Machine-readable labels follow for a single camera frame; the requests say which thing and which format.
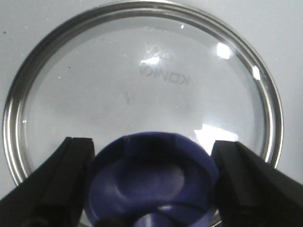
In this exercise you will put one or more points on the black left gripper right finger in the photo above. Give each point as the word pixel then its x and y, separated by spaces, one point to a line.
pixel 251 193

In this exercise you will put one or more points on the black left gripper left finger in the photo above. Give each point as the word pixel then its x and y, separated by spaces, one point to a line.
pixel 53 195

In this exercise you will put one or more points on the glass lid with blue knob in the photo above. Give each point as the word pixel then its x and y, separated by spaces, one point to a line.
pixel 139 66

